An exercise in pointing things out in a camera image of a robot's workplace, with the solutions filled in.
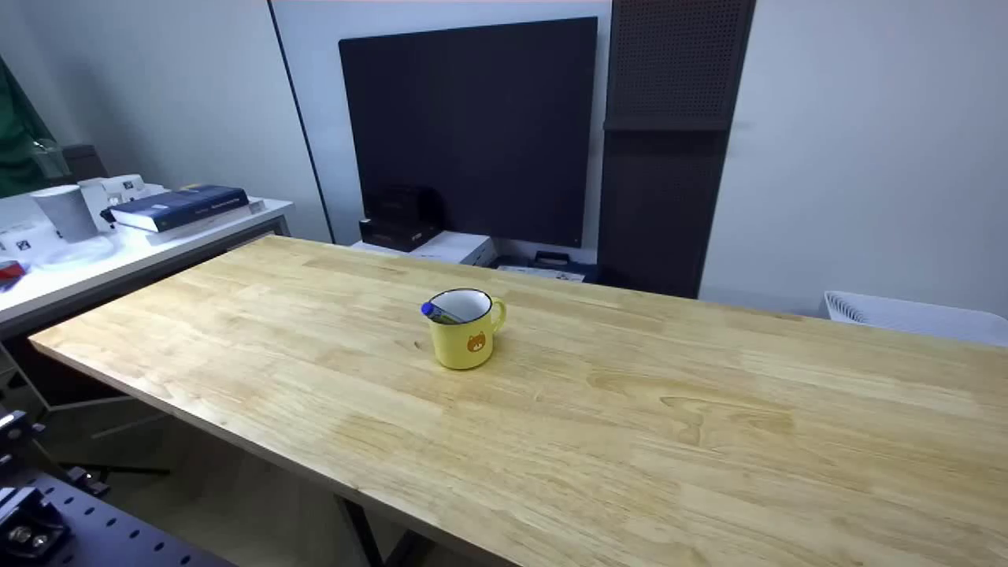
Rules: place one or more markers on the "dark blue book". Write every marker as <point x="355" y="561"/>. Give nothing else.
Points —
<point x="175" y="208"/>

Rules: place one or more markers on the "large black monitor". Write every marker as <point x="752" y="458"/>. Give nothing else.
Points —
<point x="482" y="122"/>

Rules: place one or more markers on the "white box under monitor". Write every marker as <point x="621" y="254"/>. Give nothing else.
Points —
<point x="457" y="249"/>

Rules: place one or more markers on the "black perforated metal base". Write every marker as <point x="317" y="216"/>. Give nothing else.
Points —
<point x="59" y="518"/>

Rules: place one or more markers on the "black small device under monitor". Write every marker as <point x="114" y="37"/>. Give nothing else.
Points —
<point x="403" y="218"/>

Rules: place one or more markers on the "blue marker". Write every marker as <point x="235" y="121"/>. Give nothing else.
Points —
<point x="429" y="309"/>

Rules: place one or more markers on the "dark brown wall cabinet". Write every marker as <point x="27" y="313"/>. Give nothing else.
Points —
<point x="673" y="93"/>

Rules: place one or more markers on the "white plastic bin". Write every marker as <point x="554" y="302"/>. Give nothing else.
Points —
<point x="931" y="319"/>

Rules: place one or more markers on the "white box on side table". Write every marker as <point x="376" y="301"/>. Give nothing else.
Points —
<point x="75" y="208"/>

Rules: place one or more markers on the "yellow enamel mug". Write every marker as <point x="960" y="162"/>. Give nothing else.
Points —
<point x="463" y="327"/>

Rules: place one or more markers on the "white side table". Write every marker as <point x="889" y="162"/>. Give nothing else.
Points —
<point x="67" y="275"/>

